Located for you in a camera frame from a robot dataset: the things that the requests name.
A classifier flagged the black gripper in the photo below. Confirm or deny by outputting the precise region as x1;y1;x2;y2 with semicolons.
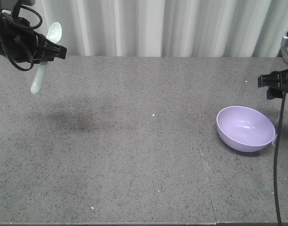
0;0;67;64

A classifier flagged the purple plastic bowl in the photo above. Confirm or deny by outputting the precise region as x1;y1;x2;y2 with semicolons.
216;106;276;153

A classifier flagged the mint green plastic spoon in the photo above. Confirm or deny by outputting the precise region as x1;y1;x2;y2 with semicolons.
31;22;62;95

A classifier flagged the white pleated curtain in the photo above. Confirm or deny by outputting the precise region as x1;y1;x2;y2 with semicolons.
33;0;288;57

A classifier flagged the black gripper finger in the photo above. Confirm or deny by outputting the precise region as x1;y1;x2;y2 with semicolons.
266;88;283;99
258;69;288;88

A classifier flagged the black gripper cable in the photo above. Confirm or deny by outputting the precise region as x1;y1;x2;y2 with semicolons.
272;68;288;226
0;4;43;72

